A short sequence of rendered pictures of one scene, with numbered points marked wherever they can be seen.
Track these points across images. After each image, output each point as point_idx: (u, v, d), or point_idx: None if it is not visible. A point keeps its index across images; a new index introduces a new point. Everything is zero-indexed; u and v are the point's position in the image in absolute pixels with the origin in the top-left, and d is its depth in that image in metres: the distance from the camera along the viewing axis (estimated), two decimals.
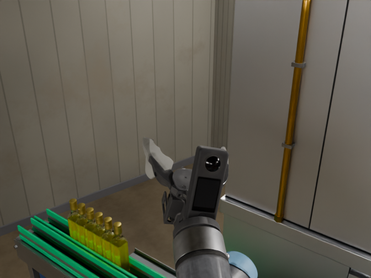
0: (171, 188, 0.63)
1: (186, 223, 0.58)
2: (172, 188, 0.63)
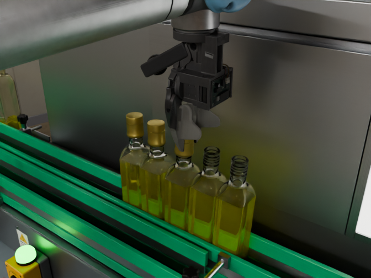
0: (170, 78, 0.65)
1: (173, 32, 0.63)
2: (170, 77, 0.65)
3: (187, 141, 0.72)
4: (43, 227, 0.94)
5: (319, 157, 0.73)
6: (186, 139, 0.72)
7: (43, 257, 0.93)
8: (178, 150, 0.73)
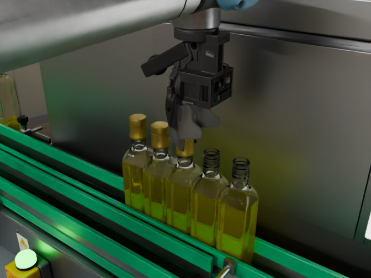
0: (171, 76, 0.65)
1: (173, 32, 0.63)
2: (171, 76, 0.65)
3: (187, 140, 0.72)
4: (44, 231, 0.92)
5: (328, 160, 0.71)
6: (186, 138, 0.72)
7: (43, 262, 0.91)
8: (178, 150, 0.73)
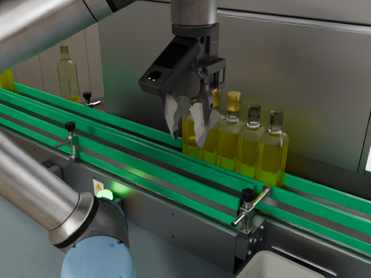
0: (203, 75, 0.66)
1: (195, 32, 0.63)
2: (202, 75, 0.66)
3: (237, 99, 0.99)
4: (117, 176, 1.19)
5: (339, 113, 0.98)
6: (236, 97, 0.99)
7: (117, 199, 1.18)
8: (229, 107, 1.00)
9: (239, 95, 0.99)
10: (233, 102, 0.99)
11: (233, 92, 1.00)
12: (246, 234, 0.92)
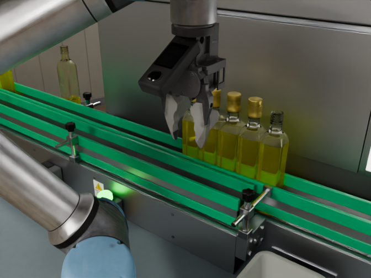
0: (203, 75, 0.66)
1: (195, 32, 0.63)
2: (202, 75, 0.66)
3: (237, 99, 0.99)
4: (117, 176, 1.19)
5: (339, 113, 0.98)
6: (236, 98, 0.99)
7: (117, 199, 1.18)
8: (229, 107, 1.00)
9: (240, 95, 0.99)
10: (233, 102, 0.99)
11: (233, 92, 1.00)
12: (246, 235, 0.92)
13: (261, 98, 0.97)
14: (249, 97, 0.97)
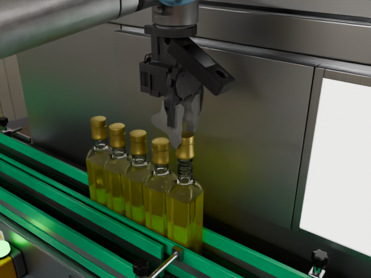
0: None
1: (196, 27, 0.66)
2: None
3: (140, 140, 0.80)
4: (17, 224, 1.00)
5: (265, 158, 0.79)
6: (139, 139, 0.80)
7: (16, 252, 0.99)
8: (133, 150, 0.81)
9: (144, 135, 0.80)
10: (136, 144, 0.80)
11: (137, 131, 0.81)
12: None
13: (168, 139, 0.78)
14: (153, 139, 0.78)
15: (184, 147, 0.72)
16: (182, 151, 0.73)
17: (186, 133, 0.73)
